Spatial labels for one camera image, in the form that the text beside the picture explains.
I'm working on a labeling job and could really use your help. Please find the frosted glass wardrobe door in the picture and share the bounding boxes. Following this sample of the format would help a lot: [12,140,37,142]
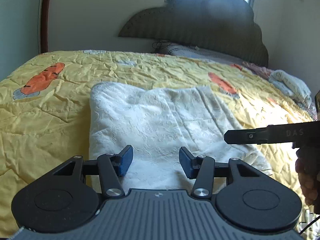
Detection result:
[0,0,49,80]

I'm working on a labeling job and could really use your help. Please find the grey striped pillow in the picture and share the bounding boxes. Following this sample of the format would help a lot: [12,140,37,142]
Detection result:
[161,43,243,64]

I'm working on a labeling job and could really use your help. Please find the right hand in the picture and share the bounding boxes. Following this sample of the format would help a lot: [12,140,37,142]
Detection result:
[296,146,319,215]

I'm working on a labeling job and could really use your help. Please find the folded light cloth pile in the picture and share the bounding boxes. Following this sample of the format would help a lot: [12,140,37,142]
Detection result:
[268,70,312,108]

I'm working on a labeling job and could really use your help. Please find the yellow carrot print bedspread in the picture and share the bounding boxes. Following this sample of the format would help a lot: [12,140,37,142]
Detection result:
[1,50,311,238]

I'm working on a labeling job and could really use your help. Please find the pink cloth by pillow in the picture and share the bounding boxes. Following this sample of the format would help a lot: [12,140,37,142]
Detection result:
[242,61,274,80]

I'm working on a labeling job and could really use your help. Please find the white textured pants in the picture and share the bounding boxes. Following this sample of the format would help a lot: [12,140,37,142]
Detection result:
[89,82,272,190]

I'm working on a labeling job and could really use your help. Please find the black cable by pillow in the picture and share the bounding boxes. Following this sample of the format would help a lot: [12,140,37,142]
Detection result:
[151,39,173,54]

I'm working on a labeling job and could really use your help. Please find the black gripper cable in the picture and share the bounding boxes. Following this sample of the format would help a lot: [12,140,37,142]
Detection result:
[298,214,320,238]

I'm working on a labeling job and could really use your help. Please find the dark scalloped headboard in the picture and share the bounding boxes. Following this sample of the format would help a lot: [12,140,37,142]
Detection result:
[118,0,269,67]

